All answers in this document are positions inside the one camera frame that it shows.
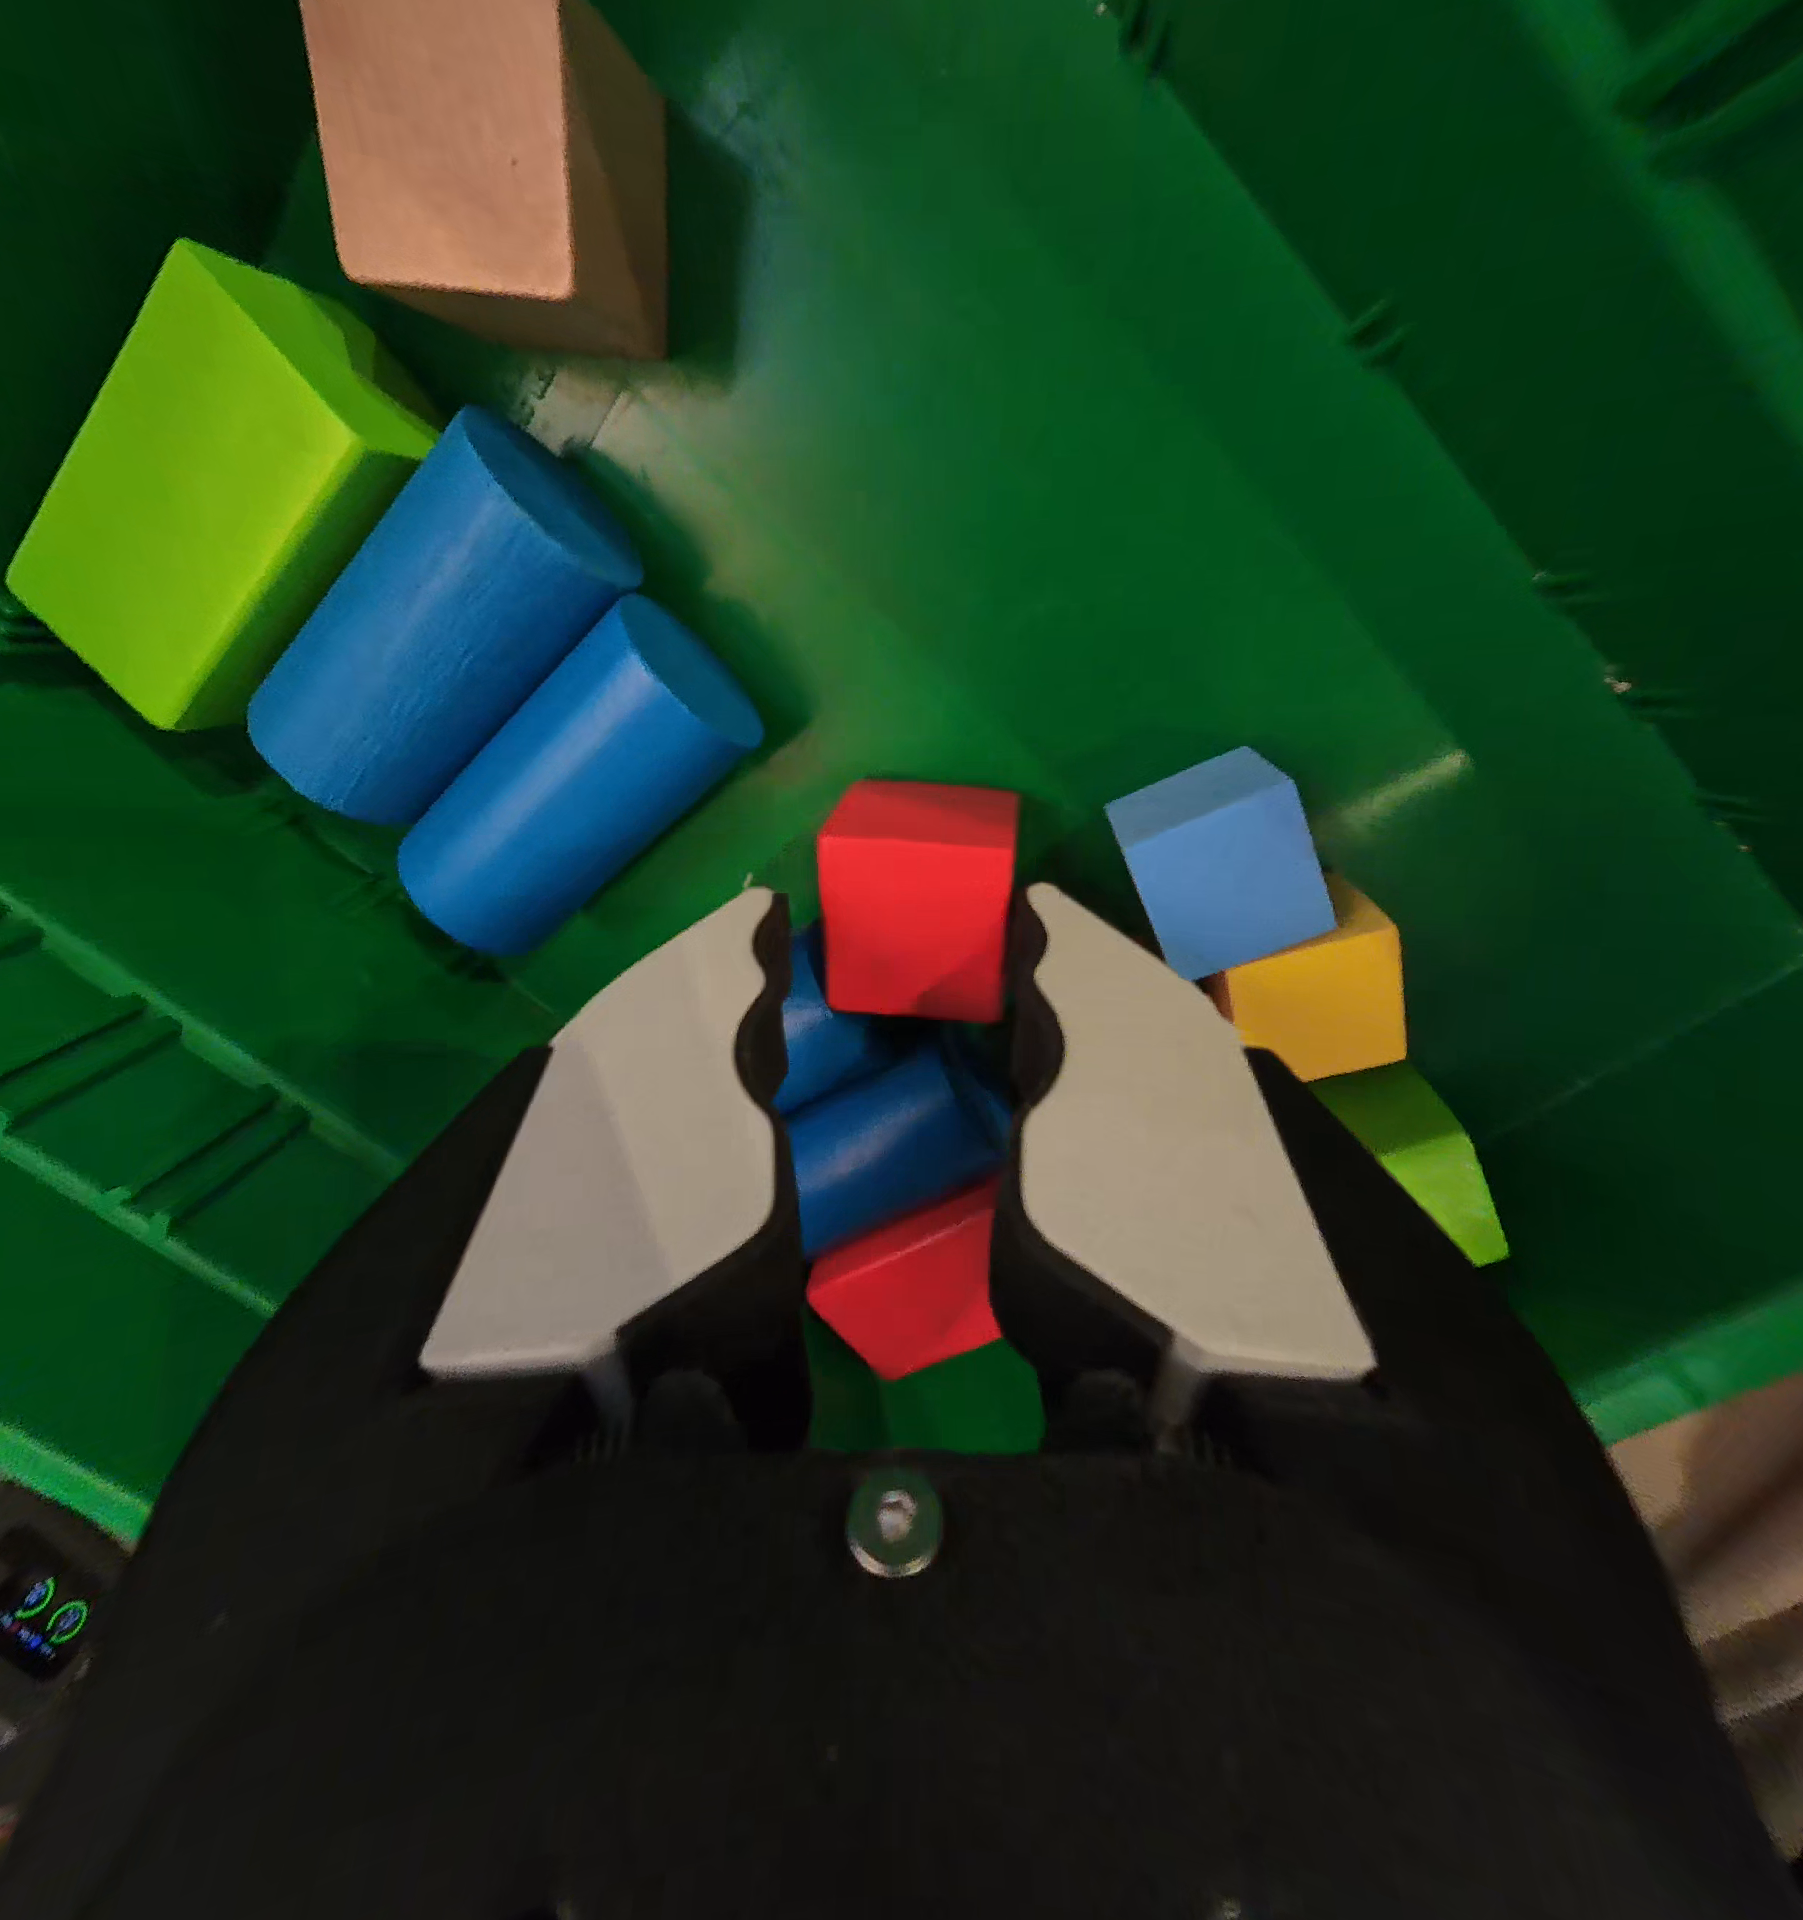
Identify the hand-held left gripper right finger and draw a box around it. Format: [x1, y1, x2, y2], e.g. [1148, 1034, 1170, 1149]
[991, 882, 1378, 1444]

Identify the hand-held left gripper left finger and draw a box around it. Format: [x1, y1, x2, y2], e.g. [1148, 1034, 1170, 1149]
[422, 885, 813, 1444]

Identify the red wooden cube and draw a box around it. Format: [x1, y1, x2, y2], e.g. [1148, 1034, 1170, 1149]
[815, 780, 1022, 1026]

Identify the green plastic bin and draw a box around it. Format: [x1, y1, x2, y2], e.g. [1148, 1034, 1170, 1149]
[0, 0, 1803, 1542]

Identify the small blue wooden cylinder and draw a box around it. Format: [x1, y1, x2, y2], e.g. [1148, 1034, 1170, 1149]
[785, 1046, 1018, 1260]
[775, 922, 905, 1115]

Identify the yellow wooden cube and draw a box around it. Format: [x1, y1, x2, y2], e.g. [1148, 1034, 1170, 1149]
[1211, 877, 1408, 1082]

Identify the small lime green wooden block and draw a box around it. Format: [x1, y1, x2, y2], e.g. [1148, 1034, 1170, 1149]
[1313, 1061, 1512, 1268]

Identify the red wooden block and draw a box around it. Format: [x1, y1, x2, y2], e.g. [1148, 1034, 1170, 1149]
[806, 1183, 1006, 1379]

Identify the light blue wooden cube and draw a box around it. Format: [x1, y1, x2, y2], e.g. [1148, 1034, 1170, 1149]
[1104, 746, 1341, 981]

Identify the large blue wooden cylinder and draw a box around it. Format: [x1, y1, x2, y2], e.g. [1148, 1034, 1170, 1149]
[398, 595, 767, 961]
[247, 406, 646, 828]

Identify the beige cloth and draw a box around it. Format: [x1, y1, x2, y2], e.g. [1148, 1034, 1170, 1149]
[1603, 1387, 1803, 1866]

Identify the black device with screen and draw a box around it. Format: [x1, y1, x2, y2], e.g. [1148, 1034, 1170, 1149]
[0, 1482, 101, 1760]

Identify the large lime green wooden block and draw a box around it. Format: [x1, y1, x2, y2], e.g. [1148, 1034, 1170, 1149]
[5, 239, 439, 733]

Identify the natural wooden block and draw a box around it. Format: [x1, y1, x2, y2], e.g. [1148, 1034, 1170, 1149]
[298, 0, 673, 361]

